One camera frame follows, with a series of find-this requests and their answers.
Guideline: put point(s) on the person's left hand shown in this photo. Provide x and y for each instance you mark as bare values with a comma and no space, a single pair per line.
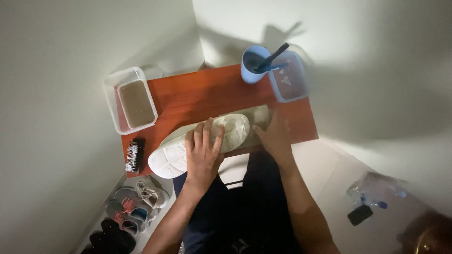
203,155

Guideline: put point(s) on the person's right hand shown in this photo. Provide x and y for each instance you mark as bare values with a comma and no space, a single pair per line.
277,139

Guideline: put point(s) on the grey-white cloth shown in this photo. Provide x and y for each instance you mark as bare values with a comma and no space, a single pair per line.
259,114

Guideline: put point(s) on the white sneaker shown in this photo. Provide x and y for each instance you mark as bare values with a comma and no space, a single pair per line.
169,157

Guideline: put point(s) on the clear container with blue rim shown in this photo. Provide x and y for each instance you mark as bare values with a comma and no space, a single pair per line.
289,83

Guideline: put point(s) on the beige sneaker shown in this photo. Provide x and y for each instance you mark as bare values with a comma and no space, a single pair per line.
152,193

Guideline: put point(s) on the black scrub brush white bristles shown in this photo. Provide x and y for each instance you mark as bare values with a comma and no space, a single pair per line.
135,155

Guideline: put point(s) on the person's dark blue trousers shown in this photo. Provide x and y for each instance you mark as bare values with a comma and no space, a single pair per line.
247,211

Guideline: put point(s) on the light blue cup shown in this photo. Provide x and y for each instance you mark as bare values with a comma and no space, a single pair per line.
249,72

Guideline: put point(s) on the clear container with murky water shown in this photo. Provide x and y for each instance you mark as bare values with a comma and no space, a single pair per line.
136,104

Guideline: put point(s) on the grey sneaker with pink laces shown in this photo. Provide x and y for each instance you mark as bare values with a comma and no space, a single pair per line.
136,206
123,220

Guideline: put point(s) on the clear plastic bag with bottle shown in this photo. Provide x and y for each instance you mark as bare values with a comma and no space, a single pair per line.
376,188

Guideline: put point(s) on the black phone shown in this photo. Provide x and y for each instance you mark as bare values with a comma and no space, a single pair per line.
360,215

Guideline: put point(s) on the pair of black shoes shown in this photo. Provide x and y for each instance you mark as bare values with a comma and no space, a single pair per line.
111,240

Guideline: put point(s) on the brown round object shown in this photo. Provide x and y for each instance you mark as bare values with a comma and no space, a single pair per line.
429,234

